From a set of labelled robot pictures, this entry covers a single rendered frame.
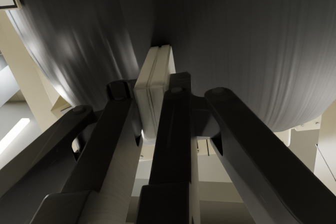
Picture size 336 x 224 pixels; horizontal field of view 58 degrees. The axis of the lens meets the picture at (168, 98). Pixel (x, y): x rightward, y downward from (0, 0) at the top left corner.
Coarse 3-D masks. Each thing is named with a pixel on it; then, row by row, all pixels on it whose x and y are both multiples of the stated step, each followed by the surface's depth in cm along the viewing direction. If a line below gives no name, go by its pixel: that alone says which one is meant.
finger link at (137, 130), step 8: (128, 80) 18; (136, 80) 17; (136, 104) 14; (96, 112) 14; (136, 112) 14; (96, 120) 14; (136, 120) 14; (88, 128) 13; (136, 128) 14; (80, 136) 14; (88, 136) 14; (136, 136) 14; (80, 144) 14; (80, 152) 14
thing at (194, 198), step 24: (168, 96) 13; (168, 120) 11; (192, 120) 13; (168, 144) 10; (192, 144) 11; (168, 168) 9; (192, 168) 9; (144, 192) 7; (168, 192) 7; (192, 192) 8; (144, 216) 7; (168, 216) 7; (192, 216) 7
